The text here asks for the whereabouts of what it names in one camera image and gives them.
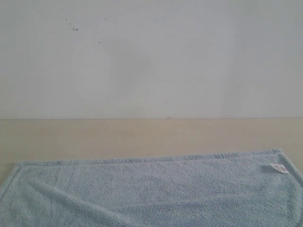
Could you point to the light blue fluffy towel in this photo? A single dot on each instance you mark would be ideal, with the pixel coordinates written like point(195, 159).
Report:
point(253, 189)

